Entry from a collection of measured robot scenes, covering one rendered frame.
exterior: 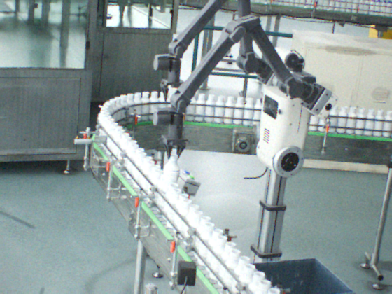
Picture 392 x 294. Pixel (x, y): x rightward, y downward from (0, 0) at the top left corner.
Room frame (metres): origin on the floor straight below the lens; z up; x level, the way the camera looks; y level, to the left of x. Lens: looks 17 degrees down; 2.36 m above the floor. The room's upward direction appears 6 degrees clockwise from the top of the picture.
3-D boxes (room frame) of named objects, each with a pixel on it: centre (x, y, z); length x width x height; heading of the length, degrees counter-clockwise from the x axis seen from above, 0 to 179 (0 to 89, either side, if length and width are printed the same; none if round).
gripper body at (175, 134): (3.24, 0.10, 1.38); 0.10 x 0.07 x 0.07; 114
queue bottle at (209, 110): (4.81, -0.05, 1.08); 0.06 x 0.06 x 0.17
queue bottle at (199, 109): (4.81, 0.00, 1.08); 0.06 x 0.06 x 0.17
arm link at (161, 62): (3.68, 0.18, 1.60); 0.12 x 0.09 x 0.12; 114
